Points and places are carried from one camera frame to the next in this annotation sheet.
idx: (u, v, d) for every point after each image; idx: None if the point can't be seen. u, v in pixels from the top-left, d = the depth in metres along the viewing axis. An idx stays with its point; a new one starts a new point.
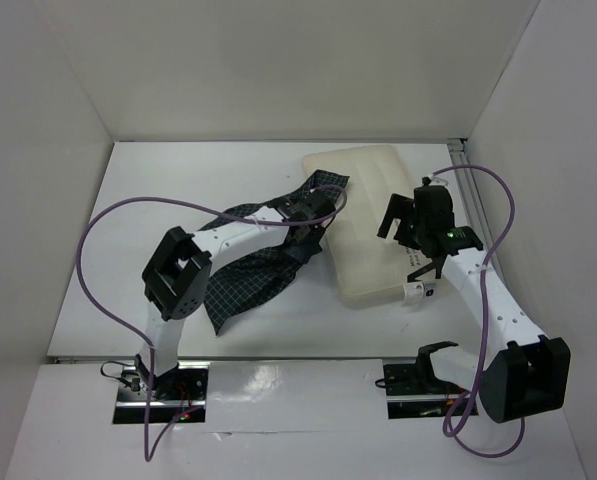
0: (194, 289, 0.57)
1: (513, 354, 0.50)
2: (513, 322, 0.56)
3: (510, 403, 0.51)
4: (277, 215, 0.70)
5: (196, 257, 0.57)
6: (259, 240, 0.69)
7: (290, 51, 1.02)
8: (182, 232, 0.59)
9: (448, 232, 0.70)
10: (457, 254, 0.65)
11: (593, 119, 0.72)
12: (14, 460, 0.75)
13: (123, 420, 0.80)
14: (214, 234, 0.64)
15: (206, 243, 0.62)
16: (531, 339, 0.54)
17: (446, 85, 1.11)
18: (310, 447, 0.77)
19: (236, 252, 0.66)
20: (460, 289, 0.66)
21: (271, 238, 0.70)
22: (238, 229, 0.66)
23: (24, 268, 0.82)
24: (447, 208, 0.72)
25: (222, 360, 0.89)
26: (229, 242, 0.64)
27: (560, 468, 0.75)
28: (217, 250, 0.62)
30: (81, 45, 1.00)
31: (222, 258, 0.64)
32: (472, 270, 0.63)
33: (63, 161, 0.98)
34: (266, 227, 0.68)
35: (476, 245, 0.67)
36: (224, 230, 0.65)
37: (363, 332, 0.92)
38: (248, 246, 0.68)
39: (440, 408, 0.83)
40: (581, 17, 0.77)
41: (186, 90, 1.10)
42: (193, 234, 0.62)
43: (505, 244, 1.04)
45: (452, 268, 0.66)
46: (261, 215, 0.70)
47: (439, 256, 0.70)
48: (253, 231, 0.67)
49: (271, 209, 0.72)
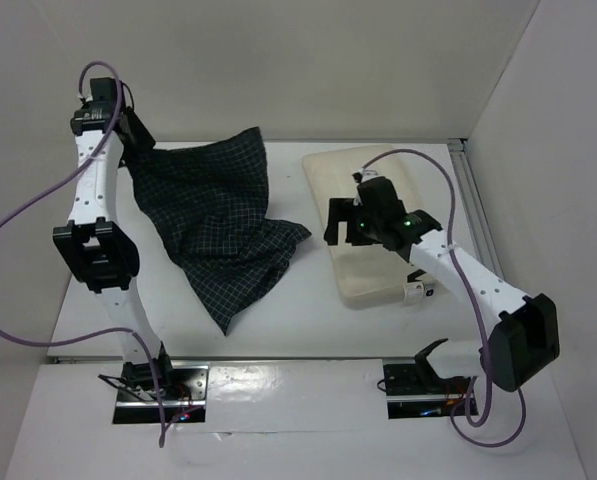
0: (127, 244, 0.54)
1: (508, 326, 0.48)
2: (496, 293, 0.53)
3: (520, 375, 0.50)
4: (97, 132, 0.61)
5: (99, 228, 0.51)
6: (111, 164, 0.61)
7: (289, 52, 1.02)
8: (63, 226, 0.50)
9: (404, 220, 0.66)
10: (420, 241, 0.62)
11: (593, 118, 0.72)
12: (14, 460, 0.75)
13: (123, 420, 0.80)
14: (83, 201, 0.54)
15: (88, 213, 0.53)
16: (517, 303, 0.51)
17: (446, 84, 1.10)
18: (310, 446, 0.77)
19: (110, 190, 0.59)
20: (435, 273, 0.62)
21: (116, 152, 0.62)
22: (92, 177, 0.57)
23: (24, 268, 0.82)
24: (395, 196, 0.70)
25: (222, 360, 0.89)
26: (101, 193, 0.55)
27: (560, 468, 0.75)
28: (102, 205, 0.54)
30: (81, 46, 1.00)
31: (111, 206, 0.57)
32: (440, 253, 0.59)
33: (63, 161, 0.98)
34: (102, 151, 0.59)
35: (435, 226, 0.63)
36: (83, 189, 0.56)
37: (363, 332, 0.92)
38: (112, 176, 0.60)
39: (440, 408, 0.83)
40: (581, 17, 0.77)
41: (186, 90, 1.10)
42: (72, 220, 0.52)
43: (506, 245, 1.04)
45: (418, 255, 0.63)
46: (87, 146, 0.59)
47: (402, 247, 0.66)
48: (102, 165, 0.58)
49: (85, 135, 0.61)
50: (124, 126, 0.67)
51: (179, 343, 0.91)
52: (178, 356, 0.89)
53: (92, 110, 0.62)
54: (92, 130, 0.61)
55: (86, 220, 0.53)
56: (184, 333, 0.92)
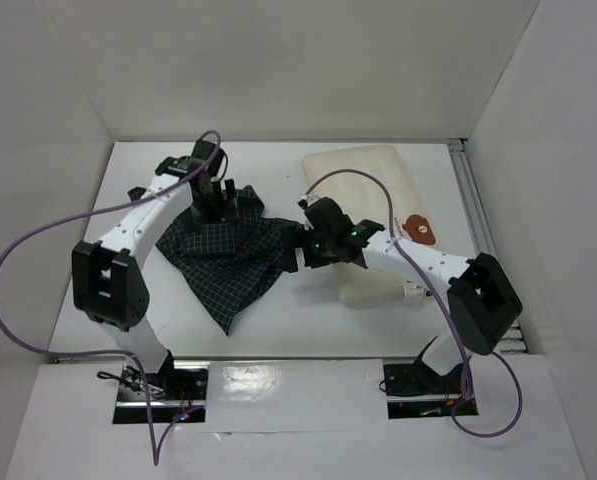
0: (133, 287, 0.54)
1: (460, 288, 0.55)
2: (442, 264, 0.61)
3: (488, 333, 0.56)
4: (174, 178, 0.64)
5: (118, 258, 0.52)
6: (170, 209, 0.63)
7: (289, 52, 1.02)
8: (88, 243, 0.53)
9: (352, 232, 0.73)
10: (369, 243, 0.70)
11: (594, 118, 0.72)
12: (14, 460, 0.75)
13: (123, 420, 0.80)
14: (121, 229, 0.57)
15: (117, 240, 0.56)
16: (462, 266, 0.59)
17: (446, 85, 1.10)
18: (310, 447, 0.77)
19: (152, 233, 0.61)
20: (390, 269, 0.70)
21: (182, 200, 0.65)
22: (143, 212, 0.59)
23: (24, 268, 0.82)
24: (337, 211, 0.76)
25: (221, 360, 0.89)
26: (141, 228, 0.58)
27: (560, 469, 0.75)
28: (133, 240, 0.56)
30: (81, 46, 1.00)
31: (143, 246, 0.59)
32: (387, 247, 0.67)
33: (63, 161, 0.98)
34: (167, 194, 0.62)
35: (378, 228, 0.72)
36: (129, 219, 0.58)
37: (363, 331, 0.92)
38: (163, 219, 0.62)
39: (440, 408, 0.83)
40: (582, 18, 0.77)
41: (186, 89, 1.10)
42: (99, 242, 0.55)
43: (506, 245, 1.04)
45: (371, 257, 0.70)
46: (157, 186, 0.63)
47: (357, 257, 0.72)
48: (159, 207, 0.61)
49: (162, 175, 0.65)
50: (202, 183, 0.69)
51: (180, 344, 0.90)
52: (180, 356, 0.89)
53: (182, 161, 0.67)
54: (171, 176, 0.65)
55: (112, 247, 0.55)
56: (184, 334, 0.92)
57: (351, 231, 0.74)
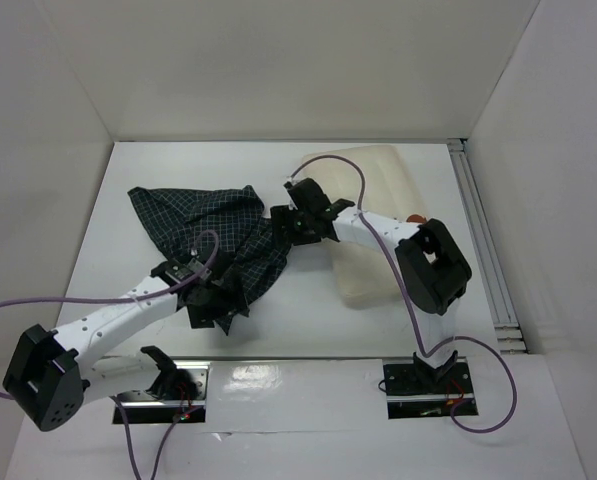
0: (62, 394, 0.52)
1: (407, 247, 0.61)
2: (396, 229, 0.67)
3: (435, 289, 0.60)
4: (163, 284, 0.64)
5: (61, 358, 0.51)
6: (146, 315, 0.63)
7: (289, 52, 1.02)
8: (41, 330, 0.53)
9: (327, 209, 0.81)
10: (339, 217, 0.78)
11: (593, 119, 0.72)
12: (13, 460, 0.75)
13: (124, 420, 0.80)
14: (83, 326, 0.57)
15: (73, 337, 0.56)
16: (412, 230, 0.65)
17: (446, 85, 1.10)
18: (310, 447, 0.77)
19: (115, 338, 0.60)
20: (359, 240, 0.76)
21: (163, 308, 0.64)
22: (113, 314, 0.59)
23: (23, 269, 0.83)
24: (316, 190, 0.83)
25: (221, 360, 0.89)
26: (102, 331, 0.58)
27: (560, 469, 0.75)
28: (86, 343, 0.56)
30: (81, 46, 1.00)
31: (101, 347, 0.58)
32: (353, 218, 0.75)
33: (63, 161, 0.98)
34: (148, 300, 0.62)
35: (348, 205, 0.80)
36: (96, 318, 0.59)
37: (363, 331, 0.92)
38: (134, 325, 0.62)
39: (440, 408, 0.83)
40: (581, 18, 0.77)
41: (187, 90, 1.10)
42: (55, 331, 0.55)
43: (506, 245, 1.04)
45: (342, 229, 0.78)
46: (143, 288, 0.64)
47: (330, 231, 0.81)
48: (134, 310, 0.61)
49: (156, 279, 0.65)
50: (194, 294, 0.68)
51: (180, 344, 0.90)
52: (180, 356, 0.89)
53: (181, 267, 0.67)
54: (162, 280, 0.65)
55: (62, 342, 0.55)
56: (184, 334, 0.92)
57: (327, 208, 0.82)
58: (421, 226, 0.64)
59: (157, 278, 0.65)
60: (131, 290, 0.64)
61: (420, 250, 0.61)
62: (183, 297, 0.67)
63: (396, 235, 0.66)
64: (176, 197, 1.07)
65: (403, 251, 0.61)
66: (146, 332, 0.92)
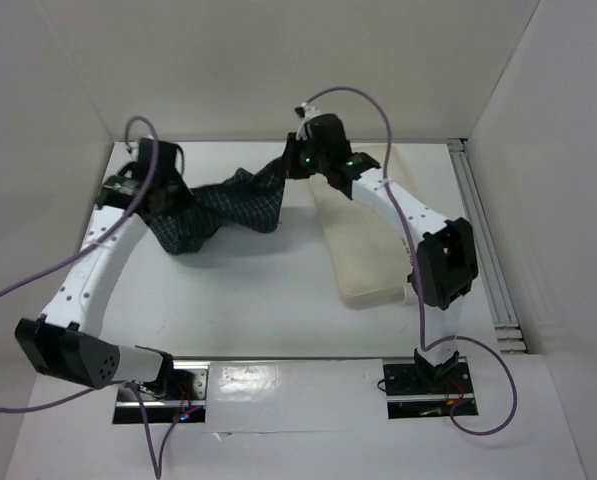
0: (93, 359, 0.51)
1: (431, 245, 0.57)
2: (421, 217, 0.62)
3: (440, 287, 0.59)
4: (116, 211, 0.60)
5: (66, 341, 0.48)
6: (120, 251, 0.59)
7: (290, 52, 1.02)
8: (30, 325, 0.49)
9: (348, 162, 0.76)
10: (360, 178, 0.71)
11: (593, 118, 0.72)
12: (14, 460, 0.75)
13: (123, 420, 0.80)
14: (66, 296, 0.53)
15: (63, 312, 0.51)
16: (439, 226, 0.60)
17: (446, 84, 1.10)
18: (311, 447, 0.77)
19: (107, 287, 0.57)
20: (373, 206, 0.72)
21: (130, 236, 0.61)
22: (88, 269, 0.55)
23: (24, 267, 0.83)
24: (341, 136, 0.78)
25: (220, 359, 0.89)
26: (88, 290, 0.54)
27: (560, 468, 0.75)
28: (82, 310, 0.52)
30: (81, 46, 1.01)
31: (97, 302, 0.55)
32: (376, 187, 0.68)
33: (63, 161, 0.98)
34: (111, 237, 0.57)
35: (373, 165, 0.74)
36: (72, 280, 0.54)
37: (363, 332, 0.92)
38: (117, 266, 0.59)
39: (440, 408, 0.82)
40: (581, 17, 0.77)
41: (187, 89, 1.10)
42: (44, 314, 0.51)
43: (506, 245, 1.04)
45: (359, 191, 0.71)
46: (100, 225, 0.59)
47: (347, 185, 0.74)
48: (104, 253, 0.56)
49: (107, 209, 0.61)
50: (153, 200, 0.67)
51: (180, 344, 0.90)
52: (180, 356, 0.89)
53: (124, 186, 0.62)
54: (113, 207, 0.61)
55: (56, 321, 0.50)
56: (185, 333, 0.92)
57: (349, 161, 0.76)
58: (449, 223, 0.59)
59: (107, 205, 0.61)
60: (89, 234, 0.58)
61: (442, 250, 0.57)
62: (143, 207, 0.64)
63: (421, 226, 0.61)
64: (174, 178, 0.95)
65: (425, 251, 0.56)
66: (147, 332, 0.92)
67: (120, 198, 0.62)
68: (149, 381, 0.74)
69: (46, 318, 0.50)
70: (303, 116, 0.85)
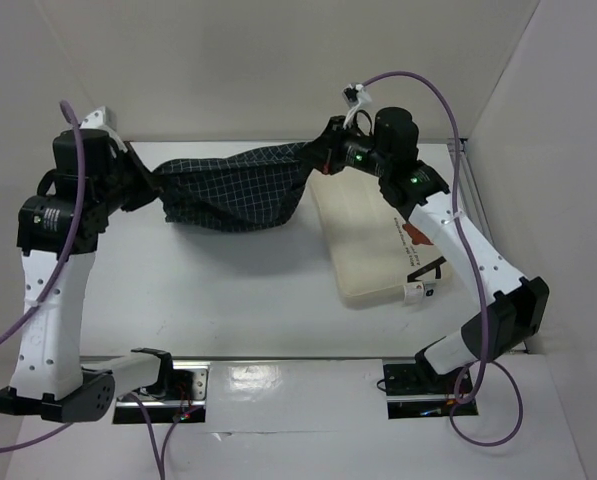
0: (86, 404, 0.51)
1: (503, 309, 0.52)
2: (494, 271, 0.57)
3: (499, 346, 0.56)
4: (50, 256, 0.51)
5: (46, 411, 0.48)
6: (71, 299, 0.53)
7: (289, 52, 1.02)
8: (5, 398, 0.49)
9: (412, 178, 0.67)
10: (426, 203, 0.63)
11: (593, 118, 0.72)
12: (14, 459, 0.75)
13: (123, 420, 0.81)
14: (27, 364, 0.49)
15: (33, 381, 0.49)
16: (514, 285, 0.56)
17: (446, 83, 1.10)
18: (310, 447, 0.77)
19: (69, 342, 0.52)
20: (433, 238, 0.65)
21: (80, 274, 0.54)
22: (40, 333, 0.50)
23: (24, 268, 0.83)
24: (414, 141, 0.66)
25: (220, 360, 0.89)
26: (51, 354, 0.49)
27: (560, 468, 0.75)
28: (48, 378, 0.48)
30: (81, 46, 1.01)
31: (69, 355, 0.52)
32: (445, 219, 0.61)
33: None
34: (54, 290, 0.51)
35: (441, 188, 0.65)
36: (28, 346, 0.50)
37: (363, 332, 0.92)
38: (74, 312, 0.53)
39: (440, 408, 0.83)
40: (582, 17, 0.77)
41: (187, 89, 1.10)
42: (15, 388, 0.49)
43: (507, 245, 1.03)
45: (420, 217, 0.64)
46: (37, 276, 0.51)
47: (405, 204, 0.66)
48: (54, 312, 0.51)
49: (38, 253, 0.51)
50: (98, 215, 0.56)
51: (180, 344, 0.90)
52: (179, 356, 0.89)
53: (45, 216, 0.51)
54: (42, 250, 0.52)
55: (29, 392, 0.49)
56: (184, 334, 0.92)
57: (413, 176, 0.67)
58: (525, 283, 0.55)
59: (33, 249, 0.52)
60: (27, 290, 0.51)
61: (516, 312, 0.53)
62: (79, 233, 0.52)
63: (493, 280, 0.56)
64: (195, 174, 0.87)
65: (498, 312, 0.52)
66: (146, 333, 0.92)
67: (46, 234, 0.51)
68: (149, 382, 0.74)
69: (16, 391, 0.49)
70: (354, 100, 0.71)
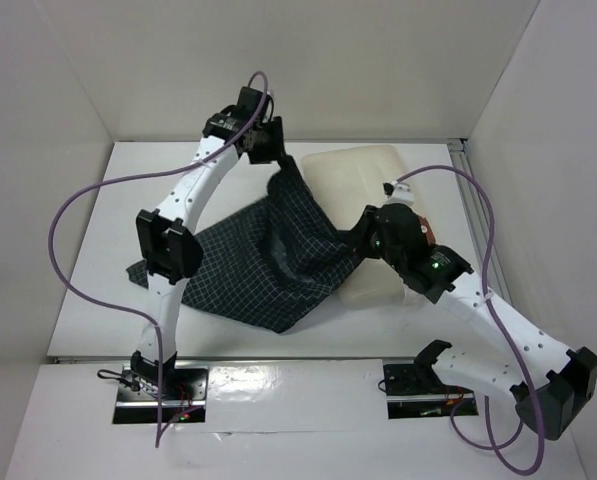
0: (193, 250, 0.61)
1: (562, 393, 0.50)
2: (538, 348, 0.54)
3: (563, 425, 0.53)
4: (218, 142, 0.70)
5: (176, 227, 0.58)
6: (216, 174, 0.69)
7: (291, 51, 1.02)
8: (146, 212, 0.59)
9: (432, 262, 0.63)
10: (454, 287, 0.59)
11: (595, 116, 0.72)
12: (15, 459, 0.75)
13: (123, 420, 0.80)
14: (175, 198, 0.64)
15: (171, 209, 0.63)
16: (562, 360, 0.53)
17: (447, 84, 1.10)
18: (311, 446, 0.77)
19: (203, 198, 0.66)
20: (465, 319, 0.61)
21: (226, 162, 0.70)
22: (192, 181, 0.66)
23: (26, 267, 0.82)
24: (418, 228, 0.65)
25: (221, 359, 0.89)
26: (191, 197, 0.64)
27: (560, 469, 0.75)
28: (184, 210, 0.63)
30: (82, 46, 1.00)
31: (197, 210, 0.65)
32: (476, 301, 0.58)
33: (63, 161, 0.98)
34: (212, 160, 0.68)
35: (465, 268, 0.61)
36: (181, 189, 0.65)
37: (363, 333, 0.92)
38: (211, 185, 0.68)
39: (440, 408, 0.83)
40: (582, 17, 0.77)
41: (188, 89, 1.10)
42: (157, 210, 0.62)
43: (506, 244, 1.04)
45: (448, 300, 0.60)
46: (205, 150, 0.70)
47: (430, 288, 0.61)
48: (205, 173, 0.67)
49: (210, 139, 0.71)
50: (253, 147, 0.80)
51: (181, 345, 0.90)
52: (181, 357, 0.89)
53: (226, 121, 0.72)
54: (215, 138, 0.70)
55: (167, 215, 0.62)
56: (184, 334, 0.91)
57: (431, 259, 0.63)
58: (575, 358, 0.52)
59: (211, 137, 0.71)
60: (195, 154, 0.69)
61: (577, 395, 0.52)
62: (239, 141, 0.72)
63: (540, 361, 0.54)
64: (298, 180, 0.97)
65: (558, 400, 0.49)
66: None
67: (220, 130, 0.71)
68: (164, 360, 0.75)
69: (161, 213, 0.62)
70: (390, 194, 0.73)
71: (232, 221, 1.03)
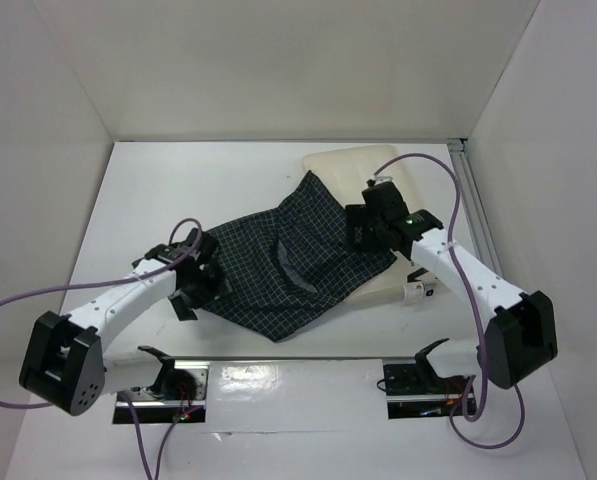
0: (87, 374, 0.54)
1: (504, 319, 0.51)
2: (492, 288, 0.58)
3: (517, 368, 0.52)
4: (160, 264, 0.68)
5: (82, 336, 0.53)
6: (150, 293, 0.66)
7: (290, 52, 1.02)
8: (55, 316, 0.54)
9: (406, 219, 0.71)
10: (422, 239, 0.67)
11: (594, 118, 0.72)
12: (15, 459, 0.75)
13: (122, 420, 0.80)
14: (95, 305, 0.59)
15: (86, 317, 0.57)
16: (514, 300, 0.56)
17: (446, 84, 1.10)
18: (310, 447, 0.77)
19: (128, 316, 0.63)
20: (435, 272, 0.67)
21: (163, 285, 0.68)
22: (120, 292, 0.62)
23: (26, 268, 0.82)
24: (397, 195, 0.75)
25: (221, 358, 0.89)
26: (114, 307, 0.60)
27: (560, 468, 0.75)
28: (102, 318, 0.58)
30: (82, 47, 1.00)
31: (113, 327, 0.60)
32: (440, 249, 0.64)
33: (63, 162, 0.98)
34: (149, 278, 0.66)
35: (436, 225, 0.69)
36: (105, 298, 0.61)
37: (363, 333, 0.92)
38: (142, 303, 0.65)
39: (440, 408, 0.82)
40: (582, 18, 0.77)
41: (187, 90, 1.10)
42: (68, 315, 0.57)
43: (506, 244, 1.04)
45: (419, 252, 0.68)
46: (142, 269, 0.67)
47: (404, 243, 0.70)
48: (139, 288, 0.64)
49: (150, 260, 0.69)
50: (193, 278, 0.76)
51: (180, 345, 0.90)
52: (180, 356, 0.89)
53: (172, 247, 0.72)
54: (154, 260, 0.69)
55: (79, 321, 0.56)
56: (183, 334, 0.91)
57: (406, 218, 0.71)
58: (525, 297, 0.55)
59: (153, 260, 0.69)
60: (132, 271, 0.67)
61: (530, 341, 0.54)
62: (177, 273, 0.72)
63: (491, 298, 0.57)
64: (313, 196, 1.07)
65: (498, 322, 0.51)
66: (145, 333, 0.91)
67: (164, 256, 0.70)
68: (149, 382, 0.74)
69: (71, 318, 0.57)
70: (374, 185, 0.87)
71: (243, 220, 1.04)
